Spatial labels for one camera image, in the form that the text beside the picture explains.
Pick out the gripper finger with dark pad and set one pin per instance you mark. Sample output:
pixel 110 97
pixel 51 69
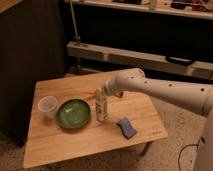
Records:
pixel 119 94

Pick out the white bottle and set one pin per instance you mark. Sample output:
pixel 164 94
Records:
pixel 100 105

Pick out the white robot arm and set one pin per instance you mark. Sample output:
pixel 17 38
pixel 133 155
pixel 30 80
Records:
pixel 197 98

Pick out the orange carrot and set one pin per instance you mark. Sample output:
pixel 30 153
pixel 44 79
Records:
pixel 89 92

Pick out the blue sponge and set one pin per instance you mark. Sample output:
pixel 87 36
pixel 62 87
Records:
pixel 128 131

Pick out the green bowl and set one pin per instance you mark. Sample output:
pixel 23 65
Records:
pixel 73 114

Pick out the wooden table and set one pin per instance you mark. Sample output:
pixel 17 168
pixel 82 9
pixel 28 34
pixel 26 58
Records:
pixel 48 143

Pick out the clear plastic cup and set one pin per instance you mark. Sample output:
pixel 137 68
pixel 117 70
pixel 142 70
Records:
pixel 48 106

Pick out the grey metal beam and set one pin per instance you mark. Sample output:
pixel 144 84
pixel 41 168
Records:
pixel 138 59

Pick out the metal pole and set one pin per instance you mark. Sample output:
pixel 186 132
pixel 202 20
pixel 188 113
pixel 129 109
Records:
pixel 77 37

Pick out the wooden shelf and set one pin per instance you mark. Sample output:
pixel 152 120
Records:
pixel 147 8

